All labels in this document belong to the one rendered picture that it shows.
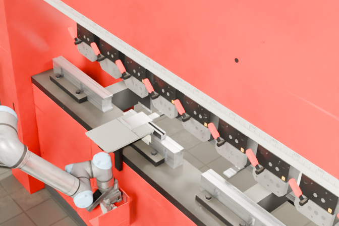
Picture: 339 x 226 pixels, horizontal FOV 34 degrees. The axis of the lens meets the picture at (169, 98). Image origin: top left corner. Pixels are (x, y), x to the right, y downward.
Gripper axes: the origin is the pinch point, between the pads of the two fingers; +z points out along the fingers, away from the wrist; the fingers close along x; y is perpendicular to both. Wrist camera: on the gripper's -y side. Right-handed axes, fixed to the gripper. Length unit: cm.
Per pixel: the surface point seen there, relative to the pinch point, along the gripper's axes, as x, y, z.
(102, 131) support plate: 24.0, 16.0, -25.6
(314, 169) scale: -74, 43, -60
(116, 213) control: -5.0, 3.1, -4.4
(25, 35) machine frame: 104, 18, -39
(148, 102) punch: 17, 38, -36
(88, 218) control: 4.5, -6.4, 0.7
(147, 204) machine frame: -1.8, 21.4, 5.3
